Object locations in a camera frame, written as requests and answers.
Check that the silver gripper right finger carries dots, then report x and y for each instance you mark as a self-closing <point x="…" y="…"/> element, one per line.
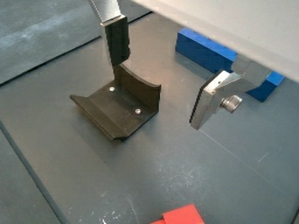
<point x="219" y="93"/>

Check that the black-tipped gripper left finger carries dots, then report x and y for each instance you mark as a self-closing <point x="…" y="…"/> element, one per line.
<point x="115" y="28"/>

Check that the red three prong object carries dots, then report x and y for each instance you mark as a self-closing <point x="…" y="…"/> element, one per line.
<point x="182" y="215"/>

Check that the black curved fixture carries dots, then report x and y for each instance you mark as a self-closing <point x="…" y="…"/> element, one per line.
<point x="123" y="105"/>

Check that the blue shape sorter block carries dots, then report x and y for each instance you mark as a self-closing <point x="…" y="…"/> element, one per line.
<point x="215" y="57"/>

